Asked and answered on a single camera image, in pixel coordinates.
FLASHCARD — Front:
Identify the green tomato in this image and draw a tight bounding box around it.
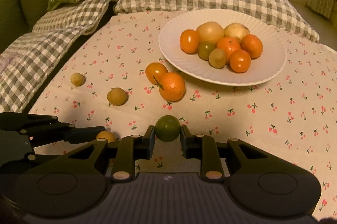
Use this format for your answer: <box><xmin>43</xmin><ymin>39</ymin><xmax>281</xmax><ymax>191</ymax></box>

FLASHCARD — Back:
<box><xmin>155</xmin><ymin>115</ymin><xmax>181</xmax><ymax>142</ymax></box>

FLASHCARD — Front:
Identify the small brown longan fruit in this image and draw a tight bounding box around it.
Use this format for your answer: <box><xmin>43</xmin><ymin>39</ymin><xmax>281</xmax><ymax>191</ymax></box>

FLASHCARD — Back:
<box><xmin>107</xmin><ymin>88</ymin><xmax>128</xmax><ymax>106</ymax></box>

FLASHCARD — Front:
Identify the large yellow-brown round fruit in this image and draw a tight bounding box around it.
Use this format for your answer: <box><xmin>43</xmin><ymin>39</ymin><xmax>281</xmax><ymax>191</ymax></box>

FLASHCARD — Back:
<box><xmin>196</xmin><ymin>21</ymin><xmax>225</xmax><ymax>43</ymax></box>

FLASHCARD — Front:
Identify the small yellow-green fruit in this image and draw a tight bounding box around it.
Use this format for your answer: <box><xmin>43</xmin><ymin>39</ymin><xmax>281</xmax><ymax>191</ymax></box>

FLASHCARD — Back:
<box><xmin>96</xmin><ymin>130</ymin><xmax>116</xmax><ymax>143</ymax></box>

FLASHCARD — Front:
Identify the small tan longan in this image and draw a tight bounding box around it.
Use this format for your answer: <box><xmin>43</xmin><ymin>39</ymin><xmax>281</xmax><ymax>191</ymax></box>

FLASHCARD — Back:
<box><xmin>70</xmin><ymin>73</ymin><xmax>86</xmax><ymax>87</ymax></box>

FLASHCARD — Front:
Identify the orange tangerine with stem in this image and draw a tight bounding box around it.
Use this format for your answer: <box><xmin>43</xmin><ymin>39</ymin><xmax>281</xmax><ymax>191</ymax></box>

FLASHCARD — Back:
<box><xmin>153</xmin><ymin>72</ymin><xmax>186</xmax><ymax>102</ymax></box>

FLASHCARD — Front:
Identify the cherry print white cloth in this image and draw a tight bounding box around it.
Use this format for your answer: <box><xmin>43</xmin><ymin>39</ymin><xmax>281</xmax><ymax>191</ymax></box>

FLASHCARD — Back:
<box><xmin>31</xmin><ymin>11</ymin><xmax>336</xmax><ymax>219</ymax></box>

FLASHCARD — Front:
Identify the grey white checkered quilt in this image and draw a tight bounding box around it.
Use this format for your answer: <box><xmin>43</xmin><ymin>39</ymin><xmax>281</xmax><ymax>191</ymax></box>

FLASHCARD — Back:
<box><xmin>1</xmin><ymin>0</ymin><xmax>319</xmax><ymax>113</ymax></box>

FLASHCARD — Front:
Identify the orange cherry tomato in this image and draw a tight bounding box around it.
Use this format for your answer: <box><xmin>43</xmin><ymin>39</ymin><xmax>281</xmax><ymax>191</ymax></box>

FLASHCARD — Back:
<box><xmin>145</xmin><ymin>62</ymin><xmax>168</xmax><ymax>85</ymax></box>

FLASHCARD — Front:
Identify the olive green small fruit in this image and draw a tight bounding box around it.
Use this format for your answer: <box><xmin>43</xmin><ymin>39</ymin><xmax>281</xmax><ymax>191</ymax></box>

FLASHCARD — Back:
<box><xmin>198</xmin><ymin>42</ymin><xmax>216</xmax><ymax>61</ymax></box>

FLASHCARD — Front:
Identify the orange tomato on plate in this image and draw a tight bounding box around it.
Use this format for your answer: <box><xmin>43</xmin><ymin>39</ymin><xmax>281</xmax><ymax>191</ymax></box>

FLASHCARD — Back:
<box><xmin>179</xmin><ymin>29</ymin><xmax>200</xmax><ymax>54</ymax></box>

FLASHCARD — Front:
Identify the orange tangerine on plate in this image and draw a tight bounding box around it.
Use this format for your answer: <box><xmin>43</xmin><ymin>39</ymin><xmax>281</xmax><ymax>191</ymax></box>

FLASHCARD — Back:
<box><xmin>241</xmin><ymin>34</ymin><xmax>263</xmax><ymax>59</ymax></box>

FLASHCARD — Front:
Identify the pale yellow round fruit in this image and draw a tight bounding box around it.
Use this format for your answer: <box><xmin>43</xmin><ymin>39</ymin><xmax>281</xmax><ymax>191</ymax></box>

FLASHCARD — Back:
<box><xmin>223</xmin><ymin>22</ymin><xmax>250</xmax><ymax>41</ymax></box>

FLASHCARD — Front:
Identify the white fluted paper plate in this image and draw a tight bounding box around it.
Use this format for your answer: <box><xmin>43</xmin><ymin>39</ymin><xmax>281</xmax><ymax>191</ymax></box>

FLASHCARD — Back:
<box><xmin>158</xmin><ymin>9</ymin><xmax>287</xmax><ymax>87</ymax></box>

